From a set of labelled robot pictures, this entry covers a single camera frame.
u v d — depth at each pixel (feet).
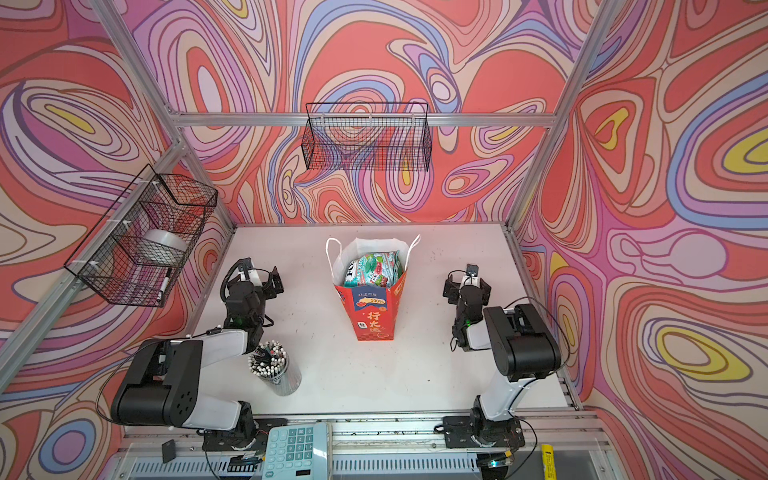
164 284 2.37
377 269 2.63
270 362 2.22
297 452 2.26
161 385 1.45
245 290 2.25
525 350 1.57
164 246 2.30
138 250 2.32
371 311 2.57
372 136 3.15
